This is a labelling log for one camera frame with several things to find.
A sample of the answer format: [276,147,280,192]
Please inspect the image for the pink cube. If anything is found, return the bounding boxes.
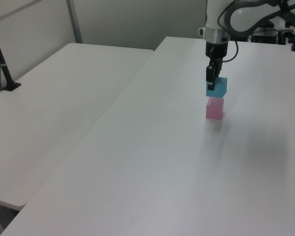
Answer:
[205,96,225,120]

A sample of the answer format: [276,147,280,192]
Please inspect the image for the white side table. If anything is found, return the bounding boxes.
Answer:
[0,42,155,207]

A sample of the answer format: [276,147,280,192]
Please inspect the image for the black desk equipment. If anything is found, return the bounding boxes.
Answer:
[250,21,279,45]

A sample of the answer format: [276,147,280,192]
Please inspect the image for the grey partition post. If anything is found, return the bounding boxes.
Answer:
[65,0,83,44]

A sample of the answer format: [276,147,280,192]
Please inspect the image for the black pole camera stand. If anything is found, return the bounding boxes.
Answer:
[0,19,22,92]

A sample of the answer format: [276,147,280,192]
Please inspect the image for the blue cube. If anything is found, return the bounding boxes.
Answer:
[206,77,229,98]

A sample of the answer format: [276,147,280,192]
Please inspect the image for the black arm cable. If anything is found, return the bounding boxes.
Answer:
[221,39,239,62]

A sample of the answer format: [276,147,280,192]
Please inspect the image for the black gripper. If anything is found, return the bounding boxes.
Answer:
[205,41,229,90]

